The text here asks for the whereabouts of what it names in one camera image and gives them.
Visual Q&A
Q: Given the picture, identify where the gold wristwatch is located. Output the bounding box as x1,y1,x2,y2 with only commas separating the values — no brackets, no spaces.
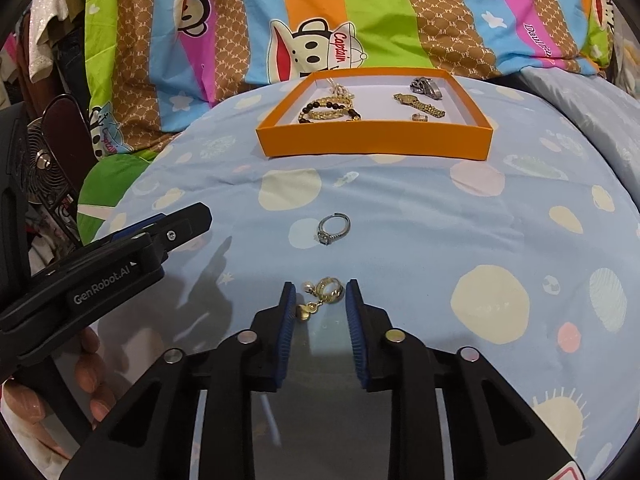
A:
392,92,446,120

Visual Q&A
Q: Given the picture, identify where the orange cardboard box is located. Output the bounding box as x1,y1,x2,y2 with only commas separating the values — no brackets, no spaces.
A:
256,67,493,162

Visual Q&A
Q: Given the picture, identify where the small brown desk fan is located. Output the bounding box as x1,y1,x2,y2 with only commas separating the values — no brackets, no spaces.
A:
20,117,77,208

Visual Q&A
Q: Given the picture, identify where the silver ring with stone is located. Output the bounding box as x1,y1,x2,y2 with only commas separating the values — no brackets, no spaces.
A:
317,212,351,246

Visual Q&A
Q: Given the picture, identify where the green round cushion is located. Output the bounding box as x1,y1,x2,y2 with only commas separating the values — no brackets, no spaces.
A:
77,152,168,243

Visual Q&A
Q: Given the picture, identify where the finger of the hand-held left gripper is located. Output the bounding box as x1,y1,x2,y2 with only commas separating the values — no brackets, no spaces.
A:
111,202,213,263

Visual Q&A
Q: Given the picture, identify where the floral patterned cloth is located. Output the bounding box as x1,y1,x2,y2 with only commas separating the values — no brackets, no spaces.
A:
606,35,640,98

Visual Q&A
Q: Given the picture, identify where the dark brown chair back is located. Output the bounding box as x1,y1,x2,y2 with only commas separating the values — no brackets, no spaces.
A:
42,95,97,247

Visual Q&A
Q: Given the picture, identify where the light blue planet bedsheet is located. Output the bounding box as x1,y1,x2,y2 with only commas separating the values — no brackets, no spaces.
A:
95,72,640,480

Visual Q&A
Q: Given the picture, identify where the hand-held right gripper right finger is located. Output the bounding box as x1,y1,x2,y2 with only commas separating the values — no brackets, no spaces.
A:
345,279,578,480

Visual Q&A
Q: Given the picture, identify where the white lace garment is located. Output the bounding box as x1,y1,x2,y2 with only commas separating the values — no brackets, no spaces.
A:
27,0,71,78

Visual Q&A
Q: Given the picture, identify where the colourful striped monkey quilt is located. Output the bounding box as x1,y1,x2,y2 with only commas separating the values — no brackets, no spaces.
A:
82,0,616,161

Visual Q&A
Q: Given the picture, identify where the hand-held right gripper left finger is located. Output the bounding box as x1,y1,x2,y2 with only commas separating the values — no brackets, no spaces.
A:
60,281,297,480

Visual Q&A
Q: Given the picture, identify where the person's left hand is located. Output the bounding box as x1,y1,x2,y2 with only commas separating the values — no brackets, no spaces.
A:
0,327,118,466

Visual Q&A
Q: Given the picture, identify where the black bead bracelet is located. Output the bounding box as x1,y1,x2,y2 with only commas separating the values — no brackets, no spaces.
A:
298,97,362,125

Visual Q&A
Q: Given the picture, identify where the white pearl bracelet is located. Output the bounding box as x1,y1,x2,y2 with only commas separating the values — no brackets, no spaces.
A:
325,74,352,100

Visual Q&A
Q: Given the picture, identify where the gold earring with pendant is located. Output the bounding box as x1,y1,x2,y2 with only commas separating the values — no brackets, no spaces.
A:
298,276,346,320

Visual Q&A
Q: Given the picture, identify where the pale blue pillow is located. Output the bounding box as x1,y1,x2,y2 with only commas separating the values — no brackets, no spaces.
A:
515,67,640,196

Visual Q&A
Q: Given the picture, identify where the gold leaf bangle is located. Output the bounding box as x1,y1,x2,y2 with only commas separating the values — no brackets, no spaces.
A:
307,99,353,122

